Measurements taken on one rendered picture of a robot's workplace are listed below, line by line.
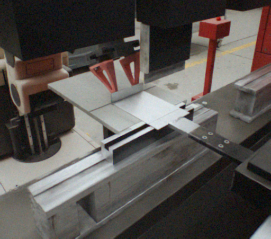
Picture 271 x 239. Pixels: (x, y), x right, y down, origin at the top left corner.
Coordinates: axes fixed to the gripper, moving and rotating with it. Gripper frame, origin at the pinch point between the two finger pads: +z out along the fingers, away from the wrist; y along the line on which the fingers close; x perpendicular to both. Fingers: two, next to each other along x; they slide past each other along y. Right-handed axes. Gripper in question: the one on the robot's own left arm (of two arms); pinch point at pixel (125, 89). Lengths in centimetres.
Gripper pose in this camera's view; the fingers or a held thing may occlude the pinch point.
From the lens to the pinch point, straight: 59.7
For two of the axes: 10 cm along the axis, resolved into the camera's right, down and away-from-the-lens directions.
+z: 3.0, 9.5, 0.8
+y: 7.7, -2.9, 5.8
